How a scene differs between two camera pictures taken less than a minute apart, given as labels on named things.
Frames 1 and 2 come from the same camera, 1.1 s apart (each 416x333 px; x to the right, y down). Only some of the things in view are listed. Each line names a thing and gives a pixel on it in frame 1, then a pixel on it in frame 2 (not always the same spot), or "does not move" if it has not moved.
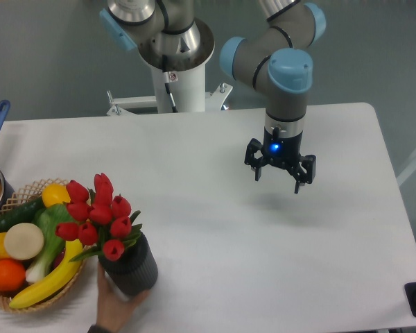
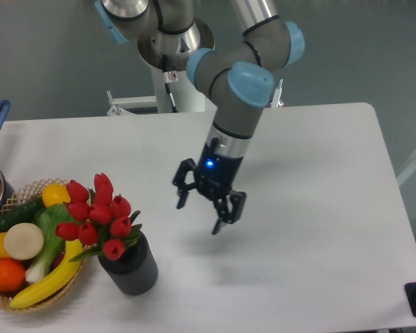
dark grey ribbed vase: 136,272 does not move
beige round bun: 24,241 does not move
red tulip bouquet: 98,217 does not move
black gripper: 283,152 to 215,176
